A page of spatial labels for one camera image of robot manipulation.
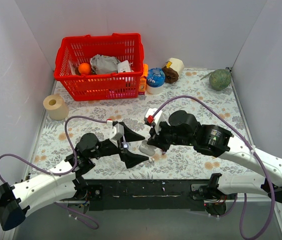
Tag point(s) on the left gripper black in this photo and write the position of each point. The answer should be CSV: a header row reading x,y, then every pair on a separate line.
x,y
121,144

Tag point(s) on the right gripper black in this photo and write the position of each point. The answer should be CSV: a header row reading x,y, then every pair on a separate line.
x,y
157,139

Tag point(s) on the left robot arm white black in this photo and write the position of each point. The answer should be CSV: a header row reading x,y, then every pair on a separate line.
x,y
65,180

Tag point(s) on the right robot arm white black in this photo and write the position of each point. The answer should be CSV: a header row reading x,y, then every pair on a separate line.
x,y
266,180

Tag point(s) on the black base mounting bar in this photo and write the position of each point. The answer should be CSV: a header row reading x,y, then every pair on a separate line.
x,y
146,194

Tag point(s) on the white blue lidded tub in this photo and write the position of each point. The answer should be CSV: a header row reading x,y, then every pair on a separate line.
x,y
155,81

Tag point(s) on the orange purple carton box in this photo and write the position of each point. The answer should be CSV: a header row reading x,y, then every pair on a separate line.
x,y
143,80

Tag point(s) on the green melon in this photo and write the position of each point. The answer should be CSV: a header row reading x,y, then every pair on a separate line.
x,y
220,79

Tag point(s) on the floral patterned table mat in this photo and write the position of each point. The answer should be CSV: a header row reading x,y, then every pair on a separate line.
x,y
191,93

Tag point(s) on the white small box in basket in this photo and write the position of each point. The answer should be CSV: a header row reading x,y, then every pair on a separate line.
x,y
124,67

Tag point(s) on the red plastic shopping basket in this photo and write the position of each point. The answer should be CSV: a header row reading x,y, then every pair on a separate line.
x,y
80,49

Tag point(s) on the beige paper roll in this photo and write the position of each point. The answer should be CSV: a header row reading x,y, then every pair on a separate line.
x,y
56,107

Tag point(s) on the grey crumpled bag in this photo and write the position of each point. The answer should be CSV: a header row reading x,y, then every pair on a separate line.
x,y
103,64

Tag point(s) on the orange fruit in basket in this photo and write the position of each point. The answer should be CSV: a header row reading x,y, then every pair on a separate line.
x,y
84,68

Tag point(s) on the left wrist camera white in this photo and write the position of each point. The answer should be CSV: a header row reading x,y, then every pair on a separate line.
x,y
116,131

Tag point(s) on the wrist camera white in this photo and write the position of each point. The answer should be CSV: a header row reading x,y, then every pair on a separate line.
x,y
116,131
154,120

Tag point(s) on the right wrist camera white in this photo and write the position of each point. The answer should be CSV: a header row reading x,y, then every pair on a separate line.
x,y
154,120

